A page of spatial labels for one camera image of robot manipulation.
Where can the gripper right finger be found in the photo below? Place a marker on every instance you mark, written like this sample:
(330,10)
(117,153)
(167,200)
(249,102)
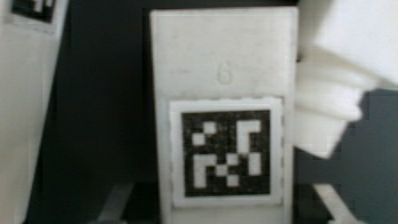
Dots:
(334,205)

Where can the white table leg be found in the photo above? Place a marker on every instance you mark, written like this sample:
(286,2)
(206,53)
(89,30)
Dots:
(224,53)
(346,65)

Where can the white square table top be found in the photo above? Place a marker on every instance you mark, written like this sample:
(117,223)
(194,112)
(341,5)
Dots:
(30,35)

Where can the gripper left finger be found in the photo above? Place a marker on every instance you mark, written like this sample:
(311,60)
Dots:
(112,210)

